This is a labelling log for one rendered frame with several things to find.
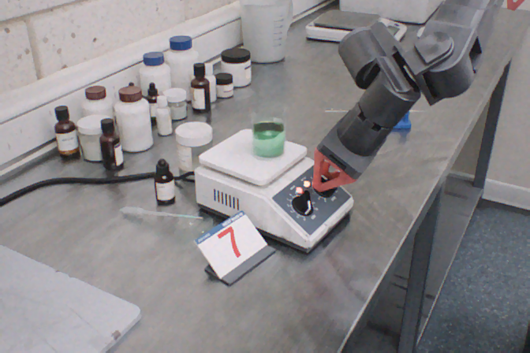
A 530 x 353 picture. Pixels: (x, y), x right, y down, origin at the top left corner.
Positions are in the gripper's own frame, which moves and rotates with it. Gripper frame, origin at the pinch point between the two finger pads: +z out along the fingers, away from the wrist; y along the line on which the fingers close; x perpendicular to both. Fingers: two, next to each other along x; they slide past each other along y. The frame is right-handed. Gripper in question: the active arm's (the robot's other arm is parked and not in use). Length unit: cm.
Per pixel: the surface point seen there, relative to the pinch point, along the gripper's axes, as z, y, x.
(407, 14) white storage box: 18, -108, -13
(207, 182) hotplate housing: 7.4, 7.6, -12.6
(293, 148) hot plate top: 0.9, -2.6, -6.3
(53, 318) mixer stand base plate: 11.6, 34.7, -13.7
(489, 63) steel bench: 5, -82, 13
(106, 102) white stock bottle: 20.6, -3.5, -38.8
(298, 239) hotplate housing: 2.7, 9.4, 2.5
